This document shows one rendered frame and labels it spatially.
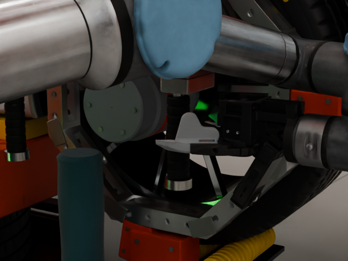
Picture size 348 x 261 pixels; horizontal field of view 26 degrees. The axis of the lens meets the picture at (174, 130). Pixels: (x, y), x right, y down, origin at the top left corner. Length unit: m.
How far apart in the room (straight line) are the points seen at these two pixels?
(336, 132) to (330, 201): 2.58
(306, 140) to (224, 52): 0.18
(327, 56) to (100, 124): 0.47
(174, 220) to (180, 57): 0.81
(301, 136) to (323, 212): 2.40
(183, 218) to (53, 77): 0.84
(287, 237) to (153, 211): 1.67
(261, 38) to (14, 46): 0.46
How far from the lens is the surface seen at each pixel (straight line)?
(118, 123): 1.31
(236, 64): 0.98
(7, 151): 1.38
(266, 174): 1.11
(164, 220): 1.49
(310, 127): 1.05
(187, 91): 1.14
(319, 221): 3.33
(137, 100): 1.28
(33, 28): 0.64
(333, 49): 1.05
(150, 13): 0.67
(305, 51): 1.07
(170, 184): 1.18
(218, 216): 1.42
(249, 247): 1.56
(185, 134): 1.10
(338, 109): 1.28
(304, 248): 3.02
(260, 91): 1.44
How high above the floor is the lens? 1.10
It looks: 13 degrees down
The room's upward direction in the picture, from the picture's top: straight up
